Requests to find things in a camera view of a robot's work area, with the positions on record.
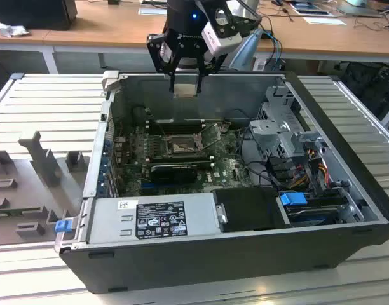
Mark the blue case latch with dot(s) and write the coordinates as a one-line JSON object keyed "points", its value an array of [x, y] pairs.
{"points": [[62, 226]]}

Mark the CPU socket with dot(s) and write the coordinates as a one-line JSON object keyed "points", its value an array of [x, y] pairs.
{"points": [[181, 145]]}

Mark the rear expansion slot bracket panel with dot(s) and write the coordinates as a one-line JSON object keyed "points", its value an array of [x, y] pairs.
{"points": [[106, 159]]}

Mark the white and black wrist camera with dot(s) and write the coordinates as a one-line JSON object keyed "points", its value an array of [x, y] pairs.
{"points": [[221, 39]]}

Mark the black open PC case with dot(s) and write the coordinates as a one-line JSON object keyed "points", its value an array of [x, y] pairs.
{"points": [[181, 267]]}

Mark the small black desk object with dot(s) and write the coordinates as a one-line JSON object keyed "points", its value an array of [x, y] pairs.
{"points": [[113, 2]]}

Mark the black graphics card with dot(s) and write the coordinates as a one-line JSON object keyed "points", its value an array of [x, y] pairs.
{"points": [[172, 174]]}

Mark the crumpled silver foil bag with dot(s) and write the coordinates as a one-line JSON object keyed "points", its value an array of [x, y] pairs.
{"points": [[11, 30]]}

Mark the hard disk drive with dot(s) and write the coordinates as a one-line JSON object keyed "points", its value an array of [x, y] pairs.
{"points": [[312, 214]]}

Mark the grey case release latch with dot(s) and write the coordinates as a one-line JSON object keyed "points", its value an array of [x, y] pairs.
{"points": [[110, 81]]}

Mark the black office chair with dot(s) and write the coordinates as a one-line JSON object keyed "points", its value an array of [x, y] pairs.
{"points": [[369, 82]]}

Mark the green motherboard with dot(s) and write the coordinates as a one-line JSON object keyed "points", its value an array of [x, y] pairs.
{"points": [[226, 165]]}

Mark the black round capacitor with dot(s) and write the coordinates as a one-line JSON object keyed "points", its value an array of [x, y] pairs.
{"points": [[138, 115]]}

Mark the grey laptop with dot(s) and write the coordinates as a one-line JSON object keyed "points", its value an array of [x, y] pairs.
{"points": [[359, 10]]}

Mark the metal drive cage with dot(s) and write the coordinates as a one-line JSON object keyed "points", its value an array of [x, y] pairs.
{"points": [[277, 136]]}

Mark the white paper sheet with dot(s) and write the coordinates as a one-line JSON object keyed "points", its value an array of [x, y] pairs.
{"points": [[324, 21], [151, 11]]}

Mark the black RAM stick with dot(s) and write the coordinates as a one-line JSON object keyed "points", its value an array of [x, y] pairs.
{"points": [[181, 157], [178, 124]]}

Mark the square silver CPU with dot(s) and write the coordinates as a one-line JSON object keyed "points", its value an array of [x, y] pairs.
{"points": [[185, 90]]}

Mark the large black box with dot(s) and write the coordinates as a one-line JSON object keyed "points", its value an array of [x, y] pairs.
{"points": [[32, 12]]}

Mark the grey parts rack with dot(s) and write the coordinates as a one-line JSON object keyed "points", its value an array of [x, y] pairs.
{"points": [[29, 190]]}

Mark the small white wrist camera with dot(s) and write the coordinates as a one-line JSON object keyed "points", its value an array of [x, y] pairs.
{"points": [[165, 51]]}

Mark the green RAM stick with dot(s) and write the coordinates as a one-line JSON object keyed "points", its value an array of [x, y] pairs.
{"points": [[5, 213]]}

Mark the long wooden desk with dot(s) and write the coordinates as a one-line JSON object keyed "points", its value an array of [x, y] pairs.
{"points": [[118, 28]]}

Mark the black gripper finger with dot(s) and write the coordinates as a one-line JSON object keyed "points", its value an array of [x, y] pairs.
{"points": [[159, 60], [210, 65]]}

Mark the grey power supply unit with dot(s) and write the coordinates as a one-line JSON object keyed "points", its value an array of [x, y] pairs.
{"points": [[108, 219]]}

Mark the coin cell battery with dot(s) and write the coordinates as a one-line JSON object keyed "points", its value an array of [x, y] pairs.
{"points": [[224, 128]]}

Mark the dark framed tablet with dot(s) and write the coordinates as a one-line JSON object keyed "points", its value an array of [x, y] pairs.
{"points": [[312, 9]]}

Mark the blue disk carrier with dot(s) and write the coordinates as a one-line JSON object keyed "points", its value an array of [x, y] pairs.
{"points": [[293, 198]]}

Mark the wooden desk with white leg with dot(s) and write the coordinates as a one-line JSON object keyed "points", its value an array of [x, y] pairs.
{"points": [[19, 39]]}

